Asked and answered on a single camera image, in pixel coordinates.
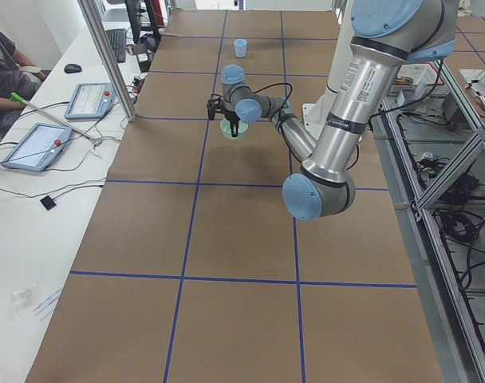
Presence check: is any light blue plastic cup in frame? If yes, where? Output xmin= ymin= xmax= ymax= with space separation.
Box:
xmin=234 ymin=38 xmax=247 ymax=58

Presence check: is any mint green bowl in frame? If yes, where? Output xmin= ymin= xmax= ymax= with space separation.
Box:
xmin=220 ymin=118 xmax=249 ymax=140

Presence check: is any blue teach pendant near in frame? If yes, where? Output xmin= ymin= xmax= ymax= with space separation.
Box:
xmin=1 ymin=123 xmax=73 ymax=172

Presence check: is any black keyboard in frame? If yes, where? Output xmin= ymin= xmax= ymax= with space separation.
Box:
xmin=105 ymin=28 xmax=126 ymax=63

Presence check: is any green handled metal rod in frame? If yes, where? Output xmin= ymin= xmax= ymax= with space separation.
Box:
xmin=10 ymin=93 xmax=102 ymax=146

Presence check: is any aluminium frame rail structure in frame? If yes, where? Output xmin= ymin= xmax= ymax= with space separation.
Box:
xmin=385 ymin=11 xmax=485 ymax=383

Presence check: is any small black square device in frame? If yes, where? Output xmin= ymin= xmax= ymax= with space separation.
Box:
xmin=40 ymin=195 xmax=57 ymax=211

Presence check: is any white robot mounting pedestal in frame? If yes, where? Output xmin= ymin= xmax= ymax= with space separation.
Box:
xmin=302 ymin=0 xmax=354 ymax=140

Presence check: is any blue teach pendant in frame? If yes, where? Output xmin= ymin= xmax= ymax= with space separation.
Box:
xmin=64 ymin=82 xmax=115 ymax=120
xmin=1 ymin=123 xmax=73 ymax=172

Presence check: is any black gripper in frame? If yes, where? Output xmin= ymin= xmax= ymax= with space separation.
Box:
xmin=222 ymin=109 xmax=240 ymax=137

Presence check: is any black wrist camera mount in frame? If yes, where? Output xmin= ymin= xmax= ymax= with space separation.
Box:
xmin=207 ymin=96 xmax=225 ymax=120

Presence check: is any black computer mouse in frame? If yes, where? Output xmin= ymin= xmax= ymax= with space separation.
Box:
xmin=64 ymin=63 xmax=82 ymax=74

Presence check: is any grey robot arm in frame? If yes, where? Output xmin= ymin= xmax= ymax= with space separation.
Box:
xmin=207 ymin=1 xmax=459 ymax=220

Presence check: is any seated person grey shirt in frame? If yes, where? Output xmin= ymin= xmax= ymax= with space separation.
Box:
xmin=0 ymin=31 xmax=47 ymax=137

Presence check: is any clear plastic bag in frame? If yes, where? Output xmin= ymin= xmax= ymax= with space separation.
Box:
xmin=8 ymin=282 xmax=62 ymax=321

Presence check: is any aluminium frame post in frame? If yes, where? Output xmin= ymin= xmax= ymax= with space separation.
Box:
xmin=77 ymin=0 xmax=136 ymax=122

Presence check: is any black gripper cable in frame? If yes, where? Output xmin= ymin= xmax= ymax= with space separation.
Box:
xmin=250 ymin=82 xmax=294 ymax=120

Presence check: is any blue teach pendant far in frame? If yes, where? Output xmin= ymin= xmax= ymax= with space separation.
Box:
xmin=64 ymin=82 xmax=115 ymax=120

